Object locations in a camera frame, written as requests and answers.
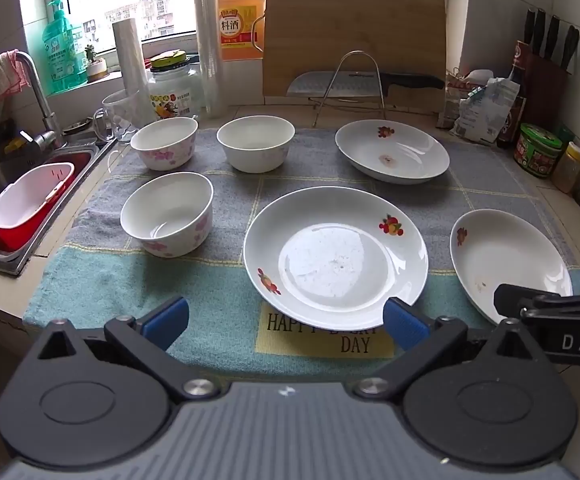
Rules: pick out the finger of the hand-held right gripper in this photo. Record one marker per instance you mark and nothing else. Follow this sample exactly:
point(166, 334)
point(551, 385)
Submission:
point(512, 300)

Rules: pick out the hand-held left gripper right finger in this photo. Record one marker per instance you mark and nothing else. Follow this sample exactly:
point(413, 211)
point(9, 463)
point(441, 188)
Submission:
point(405, 322)

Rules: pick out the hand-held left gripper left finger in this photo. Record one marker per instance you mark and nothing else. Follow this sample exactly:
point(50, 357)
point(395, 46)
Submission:
point(167, 320)

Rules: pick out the white plate fruit print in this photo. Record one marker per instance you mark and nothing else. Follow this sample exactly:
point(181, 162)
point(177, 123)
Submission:
point(390, 155)
point(505, 255)
point(330, 265)

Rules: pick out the white bowl pink flowers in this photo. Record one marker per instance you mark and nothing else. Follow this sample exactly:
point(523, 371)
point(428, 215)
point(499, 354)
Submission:
point(162, 152)
point(169, 240)

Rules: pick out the white ceramic bowl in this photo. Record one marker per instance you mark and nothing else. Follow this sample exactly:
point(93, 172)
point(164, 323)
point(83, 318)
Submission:
point(255, 157)

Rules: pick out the grey teal checked towel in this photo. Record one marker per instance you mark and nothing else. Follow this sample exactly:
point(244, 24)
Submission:
point(229, 280)

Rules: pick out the yellow lid spice bottle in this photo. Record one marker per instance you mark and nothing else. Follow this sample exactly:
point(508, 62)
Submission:
point(567, 167)

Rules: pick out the green lid sauce jar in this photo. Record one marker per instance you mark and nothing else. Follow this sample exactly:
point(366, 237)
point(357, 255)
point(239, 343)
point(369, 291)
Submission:
point(537, 152)

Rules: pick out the dark green container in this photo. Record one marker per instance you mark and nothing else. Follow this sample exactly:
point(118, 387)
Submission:
point(565, 134)

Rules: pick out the red plastic basin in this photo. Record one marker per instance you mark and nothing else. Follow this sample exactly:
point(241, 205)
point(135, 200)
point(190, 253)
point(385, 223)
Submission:
point(7, 241)

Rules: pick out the dark soy sauce bottle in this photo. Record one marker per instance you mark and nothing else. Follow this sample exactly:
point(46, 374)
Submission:
point(512, 120)

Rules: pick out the white blue printed bag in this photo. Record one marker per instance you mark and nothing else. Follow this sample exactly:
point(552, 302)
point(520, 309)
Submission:
point(490, 115)

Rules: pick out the white colander basket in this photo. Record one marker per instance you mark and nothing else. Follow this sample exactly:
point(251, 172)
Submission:
point(24, 195)

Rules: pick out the dark red knife block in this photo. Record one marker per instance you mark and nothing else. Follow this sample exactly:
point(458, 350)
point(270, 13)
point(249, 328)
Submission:
point(547, 95)

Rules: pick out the clear glass mug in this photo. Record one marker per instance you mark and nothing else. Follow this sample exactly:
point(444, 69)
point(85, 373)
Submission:
point(119, 115)

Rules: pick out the red white food bag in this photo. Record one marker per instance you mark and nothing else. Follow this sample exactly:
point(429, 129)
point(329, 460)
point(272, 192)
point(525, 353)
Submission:
point(452, 92)

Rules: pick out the glass jar yellow black lid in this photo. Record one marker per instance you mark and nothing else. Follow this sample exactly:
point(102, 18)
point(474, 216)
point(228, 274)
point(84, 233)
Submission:
point(172, 100)

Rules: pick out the metal faucet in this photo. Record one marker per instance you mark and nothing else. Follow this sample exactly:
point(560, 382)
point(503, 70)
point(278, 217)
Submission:
point(44, 110)

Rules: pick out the small potted plant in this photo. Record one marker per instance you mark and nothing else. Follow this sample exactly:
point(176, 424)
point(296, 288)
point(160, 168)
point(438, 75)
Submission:
point(94, 67)

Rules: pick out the roll of clear plastic bags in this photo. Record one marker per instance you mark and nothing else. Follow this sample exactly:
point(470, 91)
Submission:
point(129, 60)

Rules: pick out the stack of clear plastic cups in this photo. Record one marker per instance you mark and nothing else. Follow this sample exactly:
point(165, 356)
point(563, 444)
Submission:
point(208, 50)

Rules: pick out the green dish soap bottle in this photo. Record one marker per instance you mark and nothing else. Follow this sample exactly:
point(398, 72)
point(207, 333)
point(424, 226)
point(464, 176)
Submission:
point(62, 50)

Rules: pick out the orange cooking wine bottle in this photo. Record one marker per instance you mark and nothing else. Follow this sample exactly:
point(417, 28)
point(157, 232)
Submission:
point(240, 25)

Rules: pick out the wooden cutting board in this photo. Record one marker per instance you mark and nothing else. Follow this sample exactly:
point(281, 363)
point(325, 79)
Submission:
point(320, 25)

